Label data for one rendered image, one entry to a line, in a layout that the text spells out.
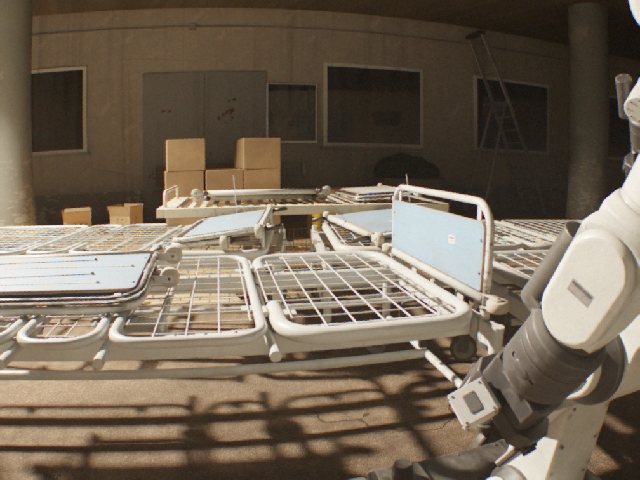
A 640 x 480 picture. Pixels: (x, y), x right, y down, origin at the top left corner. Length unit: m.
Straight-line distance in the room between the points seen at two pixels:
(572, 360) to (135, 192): 7.14
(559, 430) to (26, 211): 5.49
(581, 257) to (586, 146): 6.79
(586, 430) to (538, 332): 0.40
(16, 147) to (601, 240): 5.56
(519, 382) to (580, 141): 6.78
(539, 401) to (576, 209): 6.76
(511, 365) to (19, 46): 5.70
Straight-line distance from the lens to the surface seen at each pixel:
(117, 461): 1.54
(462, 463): 1.17
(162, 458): 1.52
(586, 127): 7.19
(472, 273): 1.35
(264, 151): 4.90
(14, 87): 5.73
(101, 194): 7.51
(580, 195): 7.19
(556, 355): 0.45
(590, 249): 0.38
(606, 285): 0.38
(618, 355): 0.66
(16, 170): 5.65
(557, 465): 0.84
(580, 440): 0.84
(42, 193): 7.83
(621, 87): 1.06
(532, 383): 0.49
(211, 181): 4.82
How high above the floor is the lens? 0.88
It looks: 10 degrees down
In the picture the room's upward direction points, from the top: straight up
